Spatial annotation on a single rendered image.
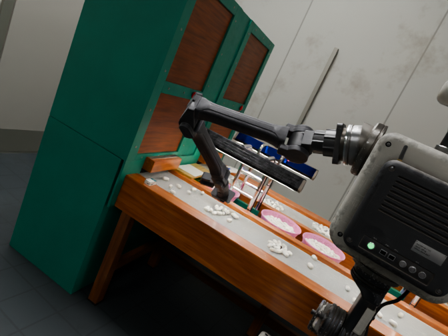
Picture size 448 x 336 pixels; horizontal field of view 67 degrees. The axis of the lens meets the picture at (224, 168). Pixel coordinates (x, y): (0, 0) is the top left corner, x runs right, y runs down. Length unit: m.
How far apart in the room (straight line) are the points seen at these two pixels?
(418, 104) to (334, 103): 0.75
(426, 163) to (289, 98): 2.94
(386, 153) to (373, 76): 2.78
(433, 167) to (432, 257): 0.21
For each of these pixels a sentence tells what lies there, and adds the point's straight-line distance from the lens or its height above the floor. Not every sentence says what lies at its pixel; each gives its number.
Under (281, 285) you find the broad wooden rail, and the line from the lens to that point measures 1.57.
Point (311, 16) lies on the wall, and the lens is 3.95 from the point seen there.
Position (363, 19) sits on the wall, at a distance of 3.85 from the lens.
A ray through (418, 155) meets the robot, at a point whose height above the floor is 1.42.
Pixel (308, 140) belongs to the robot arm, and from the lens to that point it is 1.06.
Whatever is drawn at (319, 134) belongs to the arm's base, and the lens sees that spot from 1.06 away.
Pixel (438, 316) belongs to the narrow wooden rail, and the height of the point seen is 0.70.
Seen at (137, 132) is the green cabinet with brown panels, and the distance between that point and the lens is 1.69.
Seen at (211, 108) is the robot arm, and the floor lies 1.29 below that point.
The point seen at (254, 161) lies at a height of 1.08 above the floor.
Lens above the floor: 1.40
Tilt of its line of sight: 14 degrees down
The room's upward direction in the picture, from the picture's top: 25 degrees clockwise
